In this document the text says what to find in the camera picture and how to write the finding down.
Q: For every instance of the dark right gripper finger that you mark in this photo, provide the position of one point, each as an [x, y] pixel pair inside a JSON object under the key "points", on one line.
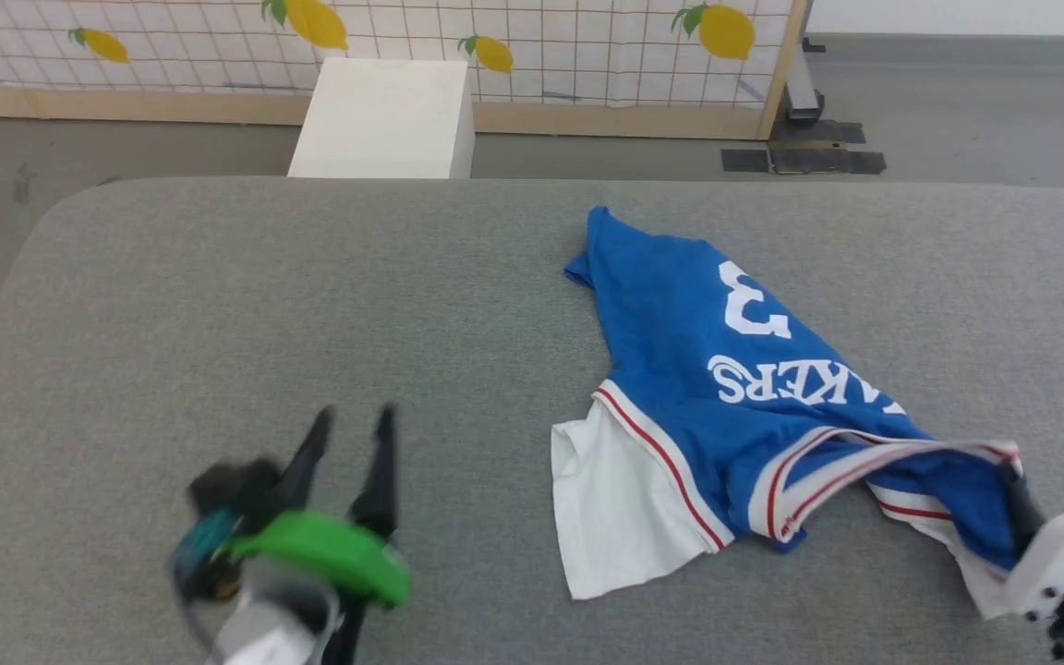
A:
{"points": [[1020, 508]]}

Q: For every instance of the blue basketball jersey white trim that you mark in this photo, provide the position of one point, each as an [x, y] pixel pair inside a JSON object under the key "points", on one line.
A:
{"points": [[680, 342]]}

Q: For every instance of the white rectangular pedestal box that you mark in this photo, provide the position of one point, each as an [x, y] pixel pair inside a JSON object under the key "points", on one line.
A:
{"points": [[384, 120]]}

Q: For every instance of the grey fabric padded table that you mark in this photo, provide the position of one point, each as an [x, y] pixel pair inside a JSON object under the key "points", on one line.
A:
{"points": [[264, 305]]}

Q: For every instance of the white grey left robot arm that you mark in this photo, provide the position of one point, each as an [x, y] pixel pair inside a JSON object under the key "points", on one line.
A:
{"points": [[264, 633]]}

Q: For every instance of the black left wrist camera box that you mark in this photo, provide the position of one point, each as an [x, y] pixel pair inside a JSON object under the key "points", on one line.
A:
{"points": [[223, 485]]}

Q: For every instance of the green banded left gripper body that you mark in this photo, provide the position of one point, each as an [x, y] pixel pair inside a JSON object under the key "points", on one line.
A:
{"points": [[338, 554]]}

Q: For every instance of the lemon print screen wooden frame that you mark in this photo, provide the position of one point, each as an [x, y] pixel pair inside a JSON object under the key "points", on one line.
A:
{"points": [[587, 46]]}

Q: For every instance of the grey metal screen stand foot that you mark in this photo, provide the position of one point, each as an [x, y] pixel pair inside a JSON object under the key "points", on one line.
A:
{"points": [[802, 92]]}

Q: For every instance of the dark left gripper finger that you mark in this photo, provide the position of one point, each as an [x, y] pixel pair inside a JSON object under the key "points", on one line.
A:
{"points": [[382, 480], [306, 466]]}

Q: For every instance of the black floor tape patch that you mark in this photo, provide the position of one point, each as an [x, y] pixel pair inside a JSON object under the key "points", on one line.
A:
{"points": [[837, 163], [744, 160]]}

